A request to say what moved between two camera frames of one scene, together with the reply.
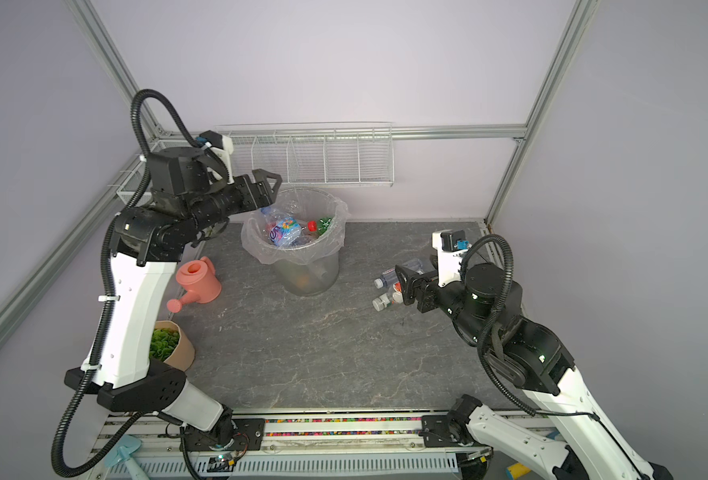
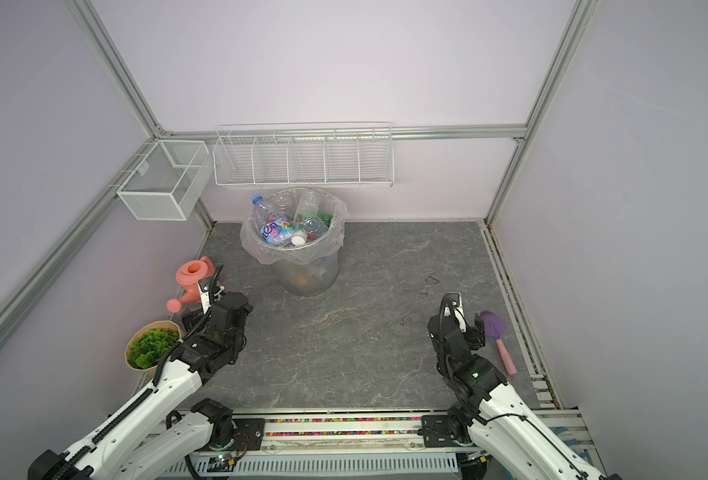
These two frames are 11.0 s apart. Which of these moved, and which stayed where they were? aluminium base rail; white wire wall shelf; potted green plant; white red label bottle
Moved: white red label bottle
Stayed: potted green plant; white wire wall shelf; aluminium base rail
